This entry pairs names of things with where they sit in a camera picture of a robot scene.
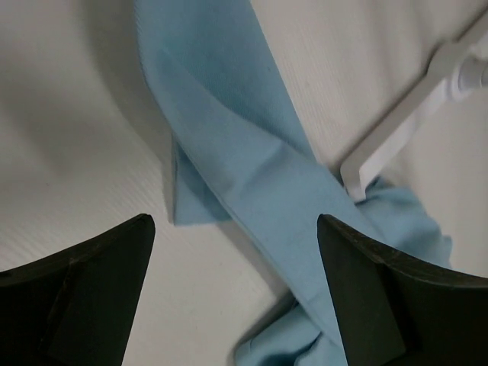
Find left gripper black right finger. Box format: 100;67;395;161
317;214;487;365

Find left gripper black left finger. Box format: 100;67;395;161
1;214;156;365

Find light blue trousers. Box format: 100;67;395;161
134;0;451;365

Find white and silver clothes rack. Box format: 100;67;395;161
340;16;487;202

